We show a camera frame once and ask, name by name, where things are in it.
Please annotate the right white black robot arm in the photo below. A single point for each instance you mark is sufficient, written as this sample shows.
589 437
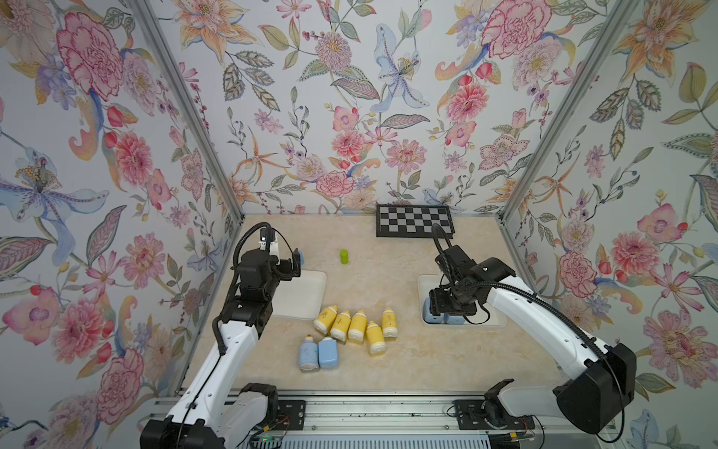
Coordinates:
598 379

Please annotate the white storage tray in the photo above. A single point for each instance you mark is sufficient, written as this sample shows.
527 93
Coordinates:
490 318
300 298

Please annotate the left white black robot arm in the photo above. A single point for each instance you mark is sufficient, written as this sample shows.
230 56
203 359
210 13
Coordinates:
202 417

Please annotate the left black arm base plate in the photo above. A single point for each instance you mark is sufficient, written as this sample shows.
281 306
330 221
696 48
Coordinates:
287 415

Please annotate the aluminium mounting rail frame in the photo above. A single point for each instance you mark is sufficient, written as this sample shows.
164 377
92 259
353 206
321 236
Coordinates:
407 420

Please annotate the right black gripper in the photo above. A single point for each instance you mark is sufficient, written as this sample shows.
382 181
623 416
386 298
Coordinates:
437 305

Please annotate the black white checkerboard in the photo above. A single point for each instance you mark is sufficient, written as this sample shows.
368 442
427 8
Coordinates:
412 222

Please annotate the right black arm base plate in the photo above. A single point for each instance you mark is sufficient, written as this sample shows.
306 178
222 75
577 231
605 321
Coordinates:
479 415

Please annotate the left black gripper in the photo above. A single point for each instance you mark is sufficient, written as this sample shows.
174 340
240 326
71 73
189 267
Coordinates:
295 262

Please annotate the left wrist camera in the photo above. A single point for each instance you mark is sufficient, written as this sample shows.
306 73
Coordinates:
269 241

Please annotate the right white storage tray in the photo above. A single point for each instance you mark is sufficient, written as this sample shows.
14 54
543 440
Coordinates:
490 318

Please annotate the left white storage tray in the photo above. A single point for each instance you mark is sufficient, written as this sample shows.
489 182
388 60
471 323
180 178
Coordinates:
300 298

